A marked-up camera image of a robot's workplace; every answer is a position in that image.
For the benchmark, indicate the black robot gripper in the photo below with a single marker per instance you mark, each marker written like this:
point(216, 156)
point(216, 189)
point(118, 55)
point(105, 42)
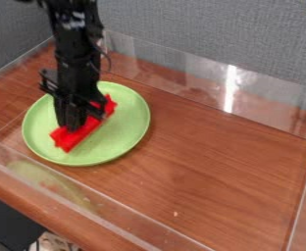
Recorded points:
point(73, 86)

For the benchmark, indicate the red rectangular block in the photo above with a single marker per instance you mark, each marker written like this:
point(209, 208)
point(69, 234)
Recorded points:
point(67, 140)

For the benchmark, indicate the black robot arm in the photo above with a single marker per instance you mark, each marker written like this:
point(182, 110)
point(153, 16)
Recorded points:
point(77, 26)

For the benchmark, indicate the light green round plate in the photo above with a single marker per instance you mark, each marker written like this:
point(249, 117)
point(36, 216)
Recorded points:
point(118, 135)

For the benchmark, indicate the white power strip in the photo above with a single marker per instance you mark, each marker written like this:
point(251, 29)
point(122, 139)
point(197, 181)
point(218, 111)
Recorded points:
point(52, 242)

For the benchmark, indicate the clear acrylic tray enclosure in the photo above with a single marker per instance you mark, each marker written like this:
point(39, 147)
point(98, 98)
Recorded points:
point(214, 182)

